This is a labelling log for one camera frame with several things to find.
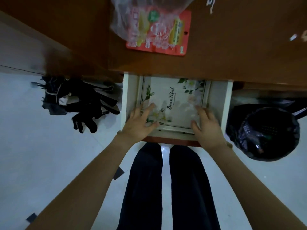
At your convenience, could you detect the person's left hand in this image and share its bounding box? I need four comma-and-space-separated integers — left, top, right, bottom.
117, 103, 160, 142

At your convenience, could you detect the person's right hand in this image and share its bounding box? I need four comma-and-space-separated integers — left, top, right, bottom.
191, 105, 227, 151

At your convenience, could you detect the white floral print box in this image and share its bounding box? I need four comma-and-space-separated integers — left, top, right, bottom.
137, 77, 211, 135

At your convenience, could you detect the person's right forearm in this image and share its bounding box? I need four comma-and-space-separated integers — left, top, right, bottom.
211, 142, 307, 230

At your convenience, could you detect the person's left forearm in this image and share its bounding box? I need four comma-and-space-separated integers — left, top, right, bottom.
25, 134, 142, 230

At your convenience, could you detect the white drawer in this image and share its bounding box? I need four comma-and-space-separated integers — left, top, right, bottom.
119, 72, 234, 148

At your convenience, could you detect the clear plastic bottle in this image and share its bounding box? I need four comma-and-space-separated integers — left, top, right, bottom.
242, 122, 268, 155

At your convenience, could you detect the person's right leg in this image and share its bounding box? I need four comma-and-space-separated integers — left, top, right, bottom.
169, 145, 221, 230

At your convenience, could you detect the person's leg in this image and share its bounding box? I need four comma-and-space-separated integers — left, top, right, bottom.
169, 145, 221, 230
117, 142, 164, 230

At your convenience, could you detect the person's left leg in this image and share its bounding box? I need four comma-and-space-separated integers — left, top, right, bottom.
117, 142, 164, 230

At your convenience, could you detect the black umbrella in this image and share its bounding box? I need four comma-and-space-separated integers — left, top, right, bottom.
31, 75, 121, 134

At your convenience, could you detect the black lined trash bin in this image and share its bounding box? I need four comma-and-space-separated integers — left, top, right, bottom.
226, 104, 301, 162

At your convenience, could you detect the red snack packet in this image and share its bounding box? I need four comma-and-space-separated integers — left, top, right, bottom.
126, 6, 192, 56

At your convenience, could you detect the brown wooden desk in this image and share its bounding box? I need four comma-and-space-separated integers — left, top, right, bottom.
0, 0, 307, 88

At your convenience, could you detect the clear plastic bag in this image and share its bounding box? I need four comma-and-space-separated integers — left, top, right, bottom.
110, 0, 191, 49

